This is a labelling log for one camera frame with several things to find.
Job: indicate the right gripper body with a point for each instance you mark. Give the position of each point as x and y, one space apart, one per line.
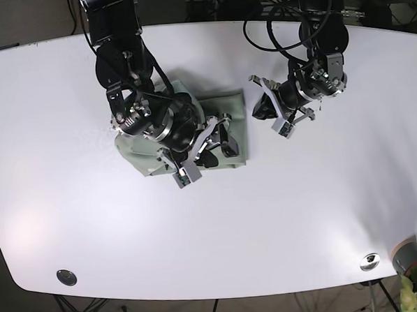
154 124

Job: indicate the grey plant pot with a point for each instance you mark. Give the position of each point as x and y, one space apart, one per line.
404 256

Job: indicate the silver table grommet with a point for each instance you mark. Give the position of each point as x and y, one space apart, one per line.
369 262
66 277

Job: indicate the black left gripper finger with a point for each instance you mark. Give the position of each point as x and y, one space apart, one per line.
270 105
285 124

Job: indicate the right silver table grommet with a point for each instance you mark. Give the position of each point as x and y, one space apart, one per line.
369 262

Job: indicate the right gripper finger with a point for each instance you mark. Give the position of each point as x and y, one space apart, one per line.
185 173
220 138

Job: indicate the left silver table grommet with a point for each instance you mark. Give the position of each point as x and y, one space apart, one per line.
66 277

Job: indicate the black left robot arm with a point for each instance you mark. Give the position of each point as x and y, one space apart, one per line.
324 35

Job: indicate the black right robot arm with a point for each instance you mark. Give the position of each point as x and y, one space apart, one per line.
113 32

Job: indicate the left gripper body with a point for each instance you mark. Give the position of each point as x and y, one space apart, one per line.
315 79

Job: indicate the green polo shirt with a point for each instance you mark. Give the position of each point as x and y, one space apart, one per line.
141 152

